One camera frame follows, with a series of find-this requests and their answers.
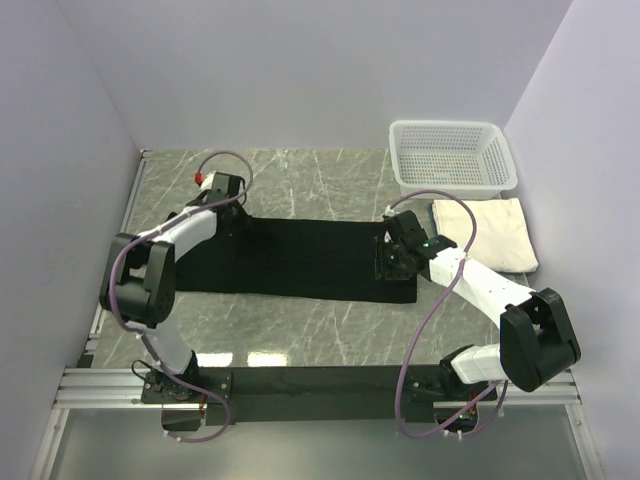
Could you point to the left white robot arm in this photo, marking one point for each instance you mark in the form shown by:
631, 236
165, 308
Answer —
140, 278

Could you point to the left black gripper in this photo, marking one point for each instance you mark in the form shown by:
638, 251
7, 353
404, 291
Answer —
240, 223

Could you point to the black t shirt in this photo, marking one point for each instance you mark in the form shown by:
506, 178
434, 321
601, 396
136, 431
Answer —
326, 260

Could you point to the aluminium front frame rail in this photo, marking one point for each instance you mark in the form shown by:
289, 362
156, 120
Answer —
87, 388

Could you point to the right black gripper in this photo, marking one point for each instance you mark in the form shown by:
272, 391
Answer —
381, 245

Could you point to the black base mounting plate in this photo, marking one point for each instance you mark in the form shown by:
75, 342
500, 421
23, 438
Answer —
216, 410

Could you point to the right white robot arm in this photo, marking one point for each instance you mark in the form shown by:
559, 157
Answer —
536, 337

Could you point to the aluminium left side rail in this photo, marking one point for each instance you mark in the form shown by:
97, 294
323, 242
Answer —
114, 272

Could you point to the white perforated plastic basket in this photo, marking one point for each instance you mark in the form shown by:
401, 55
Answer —
468, 159

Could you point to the folded white t shirt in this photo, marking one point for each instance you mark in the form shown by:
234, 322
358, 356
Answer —
502, 240

